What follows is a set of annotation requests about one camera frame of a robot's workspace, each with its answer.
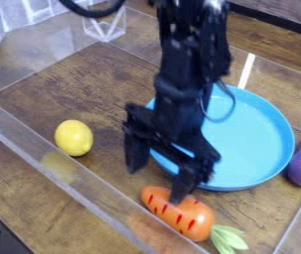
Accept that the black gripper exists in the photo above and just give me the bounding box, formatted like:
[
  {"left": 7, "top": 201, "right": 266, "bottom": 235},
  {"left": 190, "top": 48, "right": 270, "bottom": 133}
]
[{"left": 121, "top": 77, "right": 223, "bottom": 205}]

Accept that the orange toy carrot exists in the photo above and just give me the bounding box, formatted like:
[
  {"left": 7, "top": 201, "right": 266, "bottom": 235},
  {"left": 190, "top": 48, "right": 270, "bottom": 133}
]
[{"left": 140, "top": 186, "right": 248, "bottom": 254}]

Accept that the blue plastic plate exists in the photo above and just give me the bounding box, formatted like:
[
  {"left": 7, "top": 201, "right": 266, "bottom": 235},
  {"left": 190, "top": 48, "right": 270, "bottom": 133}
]
[{"left": 144, "top": 83, "right": 295, "bottom": 191}]

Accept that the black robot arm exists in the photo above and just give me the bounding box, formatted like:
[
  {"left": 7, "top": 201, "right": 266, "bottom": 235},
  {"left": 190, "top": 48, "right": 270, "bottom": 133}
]
[{"left": 123, "top": 0, "right": 230, "bottom": 204}]

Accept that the yellow toy lemon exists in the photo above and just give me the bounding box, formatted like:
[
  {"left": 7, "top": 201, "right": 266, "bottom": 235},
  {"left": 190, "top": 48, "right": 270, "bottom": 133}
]
[{"left": 54, "top": 120, "right": 92, "bottom": 157}]

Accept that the white patterned curtain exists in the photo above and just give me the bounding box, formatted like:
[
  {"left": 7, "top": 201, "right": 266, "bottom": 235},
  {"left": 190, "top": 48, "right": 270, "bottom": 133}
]
[{"left": 0, "top": 0, "right": 68, "bottom": 46}]

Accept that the clear acrylic front wall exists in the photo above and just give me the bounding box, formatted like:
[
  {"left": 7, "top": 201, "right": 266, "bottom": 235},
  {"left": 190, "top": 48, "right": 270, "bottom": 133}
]
[{"left": 0, "top": 107, "right": 210, "bottom": 254}]

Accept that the clear acrylic wall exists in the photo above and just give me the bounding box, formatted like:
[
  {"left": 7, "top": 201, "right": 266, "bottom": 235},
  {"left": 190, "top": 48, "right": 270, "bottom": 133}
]
[
  {"left": 0, "top": 107, "right": 210, "bottom": 254},
  {"left": 82, "top": 8, "right": 301, "bottom": 132}
]

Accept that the clear acrylic back wall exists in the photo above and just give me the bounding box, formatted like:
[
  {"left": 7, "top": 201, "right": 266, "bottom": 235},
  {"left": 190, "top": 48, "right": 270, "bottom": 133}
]
[{"left": 82, "top": 8, "right": 301, "bottom": 132}]

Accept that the black corrugated cable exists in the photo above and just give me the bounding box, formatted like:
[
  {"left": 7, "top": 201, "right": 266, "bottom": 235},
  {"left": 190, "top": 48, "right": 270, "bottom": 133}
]
[{"left": 58, "top": 0, "right": 127, "bottom": 19}]

